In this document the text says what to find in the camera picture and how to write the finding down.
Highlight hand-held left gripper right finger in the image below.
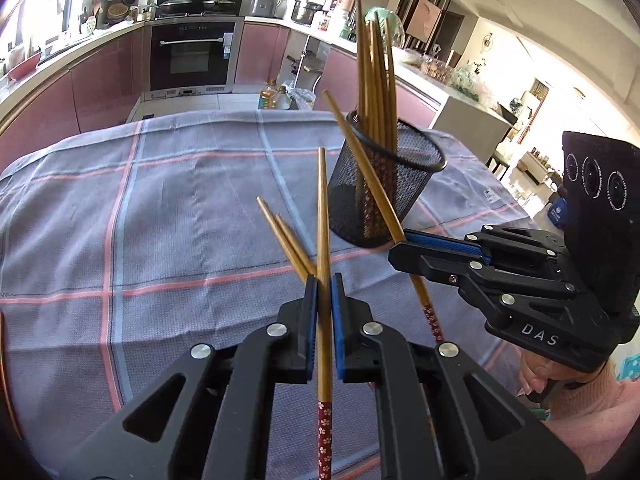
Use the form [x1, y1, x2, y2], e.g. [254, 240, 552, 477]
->
[330, 272, 587, 480]

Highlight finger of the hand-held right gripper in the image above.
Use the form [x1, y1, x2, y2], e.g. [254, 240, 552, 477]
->
[388, 242, 593, 321]
[405, 227, 569, 267]

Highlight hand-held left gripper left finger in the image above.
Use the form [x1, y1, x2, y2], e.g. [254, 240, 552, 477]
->
[45, 274, 321, 480]

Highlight black mesh pen holder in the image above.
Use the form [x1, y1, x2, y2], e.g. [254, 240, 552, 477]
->
[327, 110, 447, 249]

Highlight bunch of wooden chopsticks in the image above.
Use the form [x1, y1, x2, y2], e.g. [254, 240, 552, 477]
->
[354, 0, 401, 241]

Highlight person's right forearm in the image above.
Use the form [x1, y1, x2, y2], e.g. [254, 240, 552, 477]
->
[542, 355, 640, 476]

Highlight person's right hand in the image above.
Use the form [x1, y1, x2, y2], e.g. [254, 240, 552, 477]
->
[519, 347, 556, 421]

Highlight plastic bag of greens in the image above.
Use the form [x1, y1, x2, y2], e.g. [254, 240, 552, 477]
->
[450, 62, 493, 103]

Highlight clear plastic food container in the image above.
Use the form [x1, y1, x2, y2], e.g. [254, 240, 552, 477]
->
[420, 56, 453, 81]

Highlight blue plaid tablecloth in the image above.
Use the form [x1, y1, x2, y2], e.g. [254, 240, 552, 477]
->
[0, 109, 538, 480]

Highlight clear plastic bag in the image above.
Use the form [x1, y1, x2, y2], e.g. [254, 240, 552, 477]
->
[285, 87, 316, 112]

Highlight pink base cabinets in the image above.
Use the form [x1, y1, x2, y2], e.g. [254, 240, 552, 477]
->
[0, 25, 151, 161]
[235, 22, 441, 128]

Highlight steel steamer pot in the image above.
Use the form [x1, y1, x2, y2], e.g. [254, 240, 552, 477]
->
[291, 0, 323, 26]

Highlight black built-in oven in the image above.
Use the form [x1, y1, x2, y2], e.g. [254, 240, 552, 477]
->
[148, 20, 238, 95]

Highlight pink bowl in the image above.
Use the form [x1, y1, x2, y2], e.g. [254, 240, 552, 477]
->
[7, 52, 41, 81]

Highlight kitchen window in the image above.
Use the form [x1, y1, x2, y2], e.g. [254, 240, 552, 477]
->
[0, 0, 83, 56]

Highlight pink wall picture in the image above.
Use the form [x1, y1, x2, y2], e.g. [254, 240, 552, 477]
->
[404, 0, 435, 41]

